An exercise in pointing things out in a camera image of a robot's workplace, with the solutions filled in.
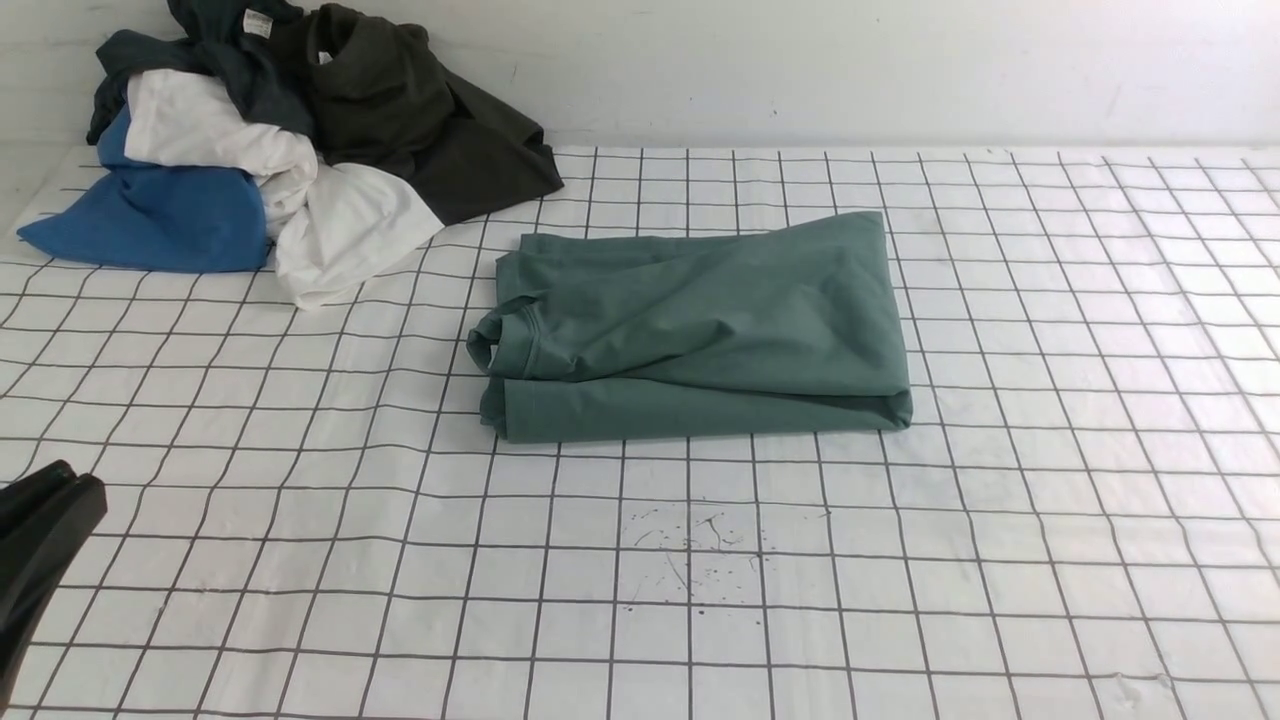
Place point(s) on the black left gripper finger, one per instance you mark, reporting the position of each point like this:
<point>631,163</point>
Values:
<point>31,503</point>
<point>32,567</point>

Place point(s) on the green long-sleeve top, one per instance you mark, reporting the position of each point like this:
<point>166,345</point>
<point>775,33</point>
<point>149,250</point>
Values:
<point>781,332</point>

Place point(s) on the white grid tablecloth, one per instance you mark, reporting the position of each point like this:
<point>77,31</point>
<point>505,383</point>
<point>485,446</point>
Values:
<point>307,521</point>

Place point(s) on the blue garment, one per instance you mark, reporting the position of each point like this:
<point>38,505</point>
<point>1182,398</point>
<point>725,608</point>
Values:
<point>148,217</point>

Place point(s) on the white garment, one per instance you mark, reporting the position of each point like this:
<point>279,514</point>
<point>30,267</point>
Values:
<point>334,227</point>

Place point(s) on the dark navy garment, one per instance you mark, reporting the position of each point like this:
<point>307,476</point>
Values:
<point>226,40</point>

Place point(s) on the dark olive garment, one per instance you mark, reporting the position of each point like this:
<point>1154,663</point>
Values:
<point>380,97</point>

